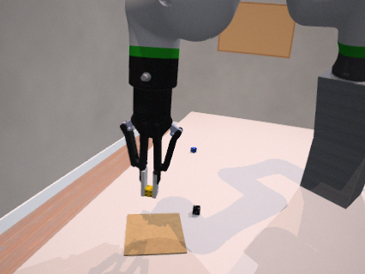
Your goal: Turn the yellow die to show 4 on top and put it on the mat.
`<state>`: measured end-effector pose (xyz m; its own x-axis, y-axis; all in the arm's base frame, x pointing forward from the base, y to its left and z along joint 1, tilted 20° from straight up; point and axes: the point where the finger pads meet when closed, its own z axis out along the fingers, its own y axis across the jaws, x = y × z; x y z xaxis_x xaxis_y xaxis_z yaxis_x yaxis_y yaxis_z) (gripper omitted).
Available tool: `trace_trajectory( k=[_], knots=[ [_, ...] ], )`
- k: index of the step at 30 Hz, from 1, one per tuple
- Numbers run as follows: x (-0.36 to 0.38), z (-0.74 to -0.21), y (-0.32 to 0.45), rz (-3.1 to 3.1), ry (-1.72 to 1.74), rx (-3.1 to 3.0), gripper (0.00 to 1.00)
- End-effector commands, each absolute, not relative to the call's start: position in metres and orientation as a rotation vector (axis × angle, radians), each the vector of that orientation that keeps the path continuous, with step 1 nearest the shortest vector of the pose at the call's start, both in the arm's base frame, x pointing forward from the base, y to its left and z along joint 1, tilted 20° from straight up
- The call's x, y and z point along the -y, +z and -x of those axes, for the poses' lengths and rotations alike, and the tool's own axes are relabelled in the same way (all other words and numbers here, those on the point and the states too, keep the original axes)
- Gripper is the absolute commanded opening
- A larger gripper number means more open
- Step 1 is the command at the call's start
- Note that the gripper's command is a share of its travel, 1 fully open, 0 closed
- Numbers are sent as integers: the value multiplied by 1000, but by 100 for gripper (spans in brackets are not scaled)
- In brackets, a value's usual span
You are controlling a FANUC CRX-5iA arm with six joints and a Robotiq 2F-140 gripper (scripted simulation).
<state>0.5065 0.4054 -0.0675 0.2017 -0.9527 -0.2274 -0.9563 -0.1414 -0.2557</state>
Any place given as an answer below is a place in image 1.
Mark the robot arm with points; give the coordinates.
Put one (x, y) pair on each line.
(156, 28)

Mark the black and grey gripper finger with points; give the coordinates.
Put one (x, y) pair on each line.
(157, 154)
(137, 161)

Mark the yellow die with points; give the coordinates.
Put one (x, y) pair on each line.
(149, 191)

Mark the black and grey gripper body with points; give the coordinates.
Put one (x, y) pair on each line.
(152, 106)

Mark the black die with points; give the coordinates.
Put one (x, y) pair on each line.
(196, 210)

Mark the tan square mat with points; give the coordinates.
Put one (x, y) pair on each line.
(154, 234)

